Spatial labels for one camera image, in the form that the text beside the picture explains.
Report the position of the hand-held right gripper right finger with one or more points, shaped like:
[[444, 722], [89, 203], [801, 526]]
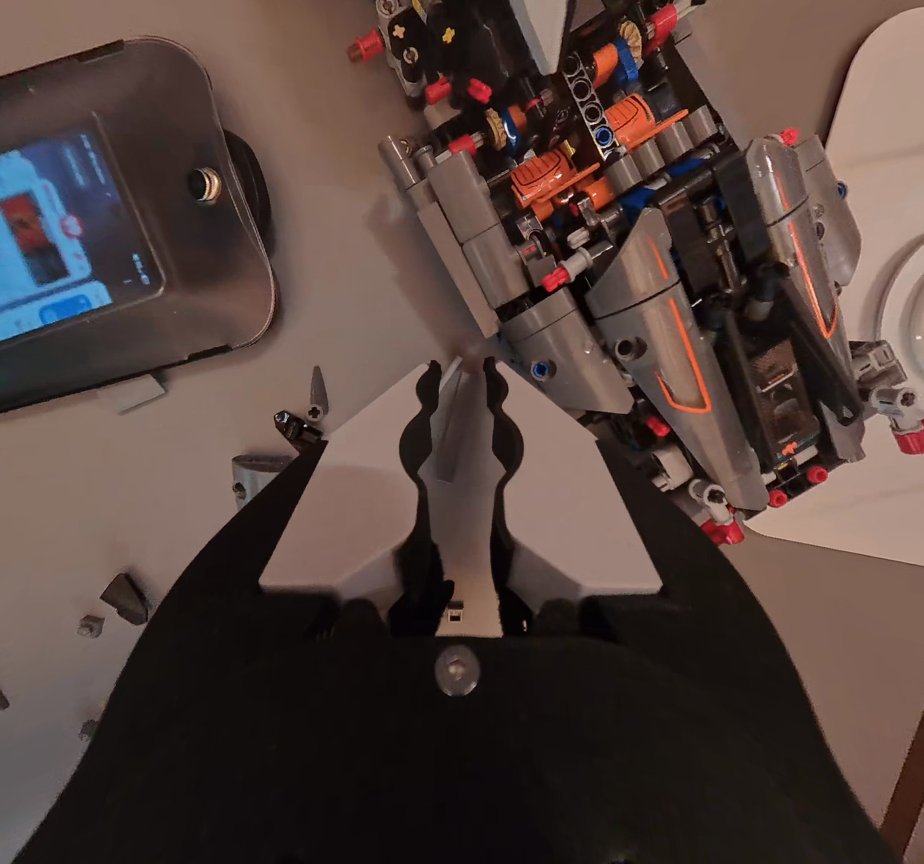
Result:
[[577, 517]]

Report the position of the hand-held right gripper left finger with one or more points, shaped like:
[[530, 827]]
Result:
[[339, 517]]

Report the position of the long grey lego blade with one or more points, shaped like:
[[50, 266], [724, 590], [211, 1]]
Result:
[[252, 470]]

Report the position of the light grey lego axle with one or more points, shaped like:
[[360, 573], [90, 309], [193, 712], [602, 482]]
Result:
[[453, 369]]

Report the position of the grey and black lego car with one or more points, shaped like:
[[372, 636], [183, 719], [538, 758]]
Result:
[[650, 315]]

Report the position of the scattered loose lego pieces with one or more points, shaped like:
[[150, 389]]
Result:
[[126, 597]]

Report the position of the white book stand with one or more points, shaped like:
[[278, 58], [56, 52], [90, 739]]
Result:
[[866, 84]]

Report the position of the small grey metal tab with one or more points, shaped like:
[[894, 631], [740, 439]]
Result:
[[133, 395]]

